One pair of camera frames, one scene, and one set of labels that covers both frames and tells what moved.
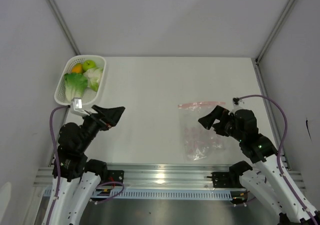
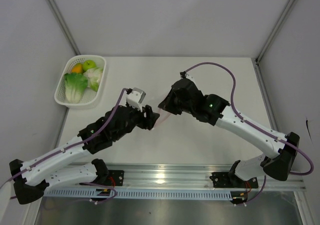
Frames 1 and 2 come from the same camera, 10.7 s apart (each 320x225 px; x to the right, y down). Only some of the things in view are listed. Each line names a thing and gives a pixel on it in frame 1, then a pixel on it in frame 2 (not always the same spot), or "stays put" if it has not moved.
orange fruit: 77,68 stays put
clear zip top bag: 198,143 → 163,116
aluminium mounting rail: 163,176 stays put
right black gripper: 207,120 → 167,105
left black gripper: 110,116 → 147,122
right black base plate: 226,180 stays put
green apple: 88,64 stays put
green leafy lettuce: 75,85 stays put
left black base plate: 114,175 stays put
